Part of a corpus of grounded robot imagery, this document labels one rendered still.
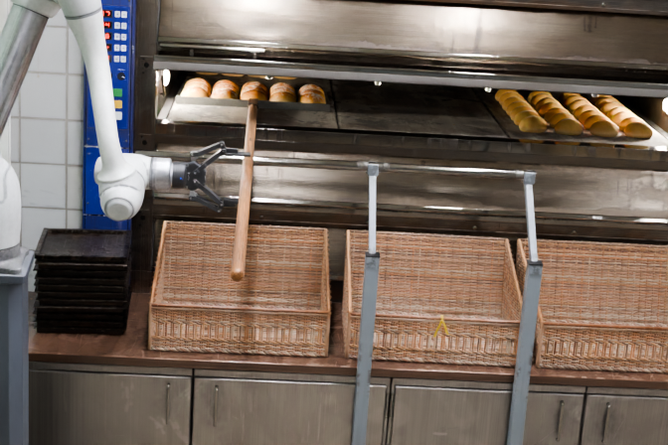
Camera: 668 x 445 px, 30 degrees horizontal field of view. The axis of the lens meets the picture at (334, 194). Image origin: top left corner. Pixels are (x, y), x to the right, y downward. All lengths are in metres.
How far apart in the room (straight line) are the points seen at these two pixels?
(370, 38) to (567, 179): 0.83
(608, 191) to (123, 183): 1.78
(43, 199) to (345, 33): 1.15
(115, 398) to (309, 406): 0.59
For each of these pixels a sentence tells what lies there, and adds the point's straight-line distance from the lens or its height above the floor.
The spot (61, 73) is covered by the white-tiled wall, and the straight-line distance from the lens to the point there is 4.17.
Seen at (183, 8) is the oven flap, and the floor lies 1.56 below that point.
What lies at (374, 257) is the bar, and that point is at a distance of 3.64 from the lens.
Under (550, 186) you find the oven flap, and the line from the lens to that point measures 4.29.
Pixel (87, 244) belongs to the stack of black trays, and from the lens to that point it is 4.04.
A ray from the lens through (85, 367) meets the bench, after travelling 3.86.
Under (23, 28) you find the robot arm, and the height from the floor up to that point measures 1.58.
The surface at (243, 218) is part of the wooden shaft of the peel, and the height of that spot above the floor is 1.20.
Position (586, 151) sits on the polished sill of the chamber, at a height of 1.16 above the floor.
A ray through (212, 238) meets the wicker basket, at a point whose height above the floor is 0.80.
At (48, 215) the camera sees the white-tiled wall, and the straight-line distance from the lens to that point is 4.29.
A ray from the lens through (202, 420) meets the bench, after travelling 3.90.
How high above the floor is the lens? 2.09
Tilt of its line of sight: 16 degrees down
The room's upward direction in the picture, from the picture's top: 4 degrees clockwise
